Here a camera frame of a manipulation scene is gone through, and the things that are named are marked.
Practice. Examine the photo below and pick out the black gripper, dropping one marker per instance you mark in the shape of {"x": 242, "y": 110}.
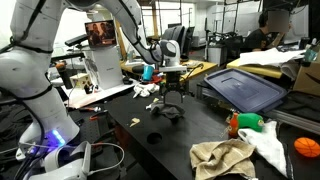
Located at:
{"x": 172, "y": 77}

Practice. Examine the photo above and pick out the grey towel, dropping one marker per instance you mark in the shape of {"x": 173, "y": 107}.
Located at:
{"x": 168, "y": 110}

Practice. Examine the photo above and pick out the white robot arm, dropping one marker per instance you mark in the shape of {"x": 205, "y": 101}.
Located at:
{"x": 24, "y": 64}

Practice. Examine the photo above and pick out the white towel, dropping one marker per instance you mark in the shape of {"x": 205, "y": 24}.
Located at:
{"x": 145, "y": 90}

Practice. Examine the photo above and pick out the beige towel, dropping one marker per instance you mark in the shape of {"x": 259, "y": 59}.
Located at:
{"x": 212, "y": 159}

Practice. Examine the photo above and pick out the red plastic bowl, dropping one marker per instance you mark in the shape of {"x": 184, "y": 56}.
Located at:
{"x": 155, "y": 79}

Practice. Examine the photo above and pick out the blue plastic cup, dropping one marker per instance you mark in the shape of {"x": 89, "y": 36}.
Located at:
{"x": 147, "y": 72}

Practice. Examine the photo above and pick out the torn tape scrap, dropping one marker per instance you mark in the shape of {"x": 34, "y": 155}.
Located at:
{"x": 134, "y": 121}

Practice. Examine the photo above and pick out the orange toy bottle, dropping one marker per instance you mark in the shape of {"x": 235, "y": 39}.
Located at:
{"x": 233, "y": 126}

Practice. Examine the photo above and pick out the white box stand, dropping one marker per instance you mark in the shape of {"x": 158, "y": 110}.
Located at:
{"x": 103, "y": 65}

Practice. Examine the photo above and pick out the dark blue bin lid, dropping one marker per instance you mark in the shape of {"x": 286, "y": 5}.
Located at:
{"x": 246, "y": 91}

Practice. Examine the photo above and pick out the green plush toy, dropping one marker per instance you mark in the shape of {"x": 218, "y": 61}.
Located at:
{"x": 250, "y": 120}

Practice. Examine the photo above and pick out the small screen on stand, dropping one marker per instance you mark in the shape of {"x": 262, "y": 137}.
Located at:
{"x": 101, "y": 33}

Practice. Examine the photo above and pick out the white cloth near ball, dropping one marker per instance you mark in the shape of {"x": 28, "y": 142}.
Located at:
{"x": 268, "y": 146}

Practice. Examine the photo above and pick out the stack of white papers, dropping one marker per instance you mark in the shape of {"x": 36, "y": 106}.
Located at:
{"x": 268, "y": 57}

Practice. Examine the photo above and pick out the white VR headset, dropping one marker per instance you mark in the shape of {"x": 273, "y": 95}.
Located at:
{"x": 69, "y": 163}

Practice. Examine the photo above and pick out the seated person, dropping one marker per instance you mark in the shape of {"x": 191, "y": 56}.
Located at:
{"x": 273, "y": 25}

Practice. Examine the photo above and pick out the amazon cardboard box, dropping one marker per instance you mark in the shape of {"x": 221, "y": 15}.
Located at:
{"x": 308, "y": 79}

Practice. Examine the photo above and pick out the orange toy basketball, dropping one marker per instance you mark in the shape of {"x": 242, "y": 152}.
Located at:
{"x": 307, "y": 147}

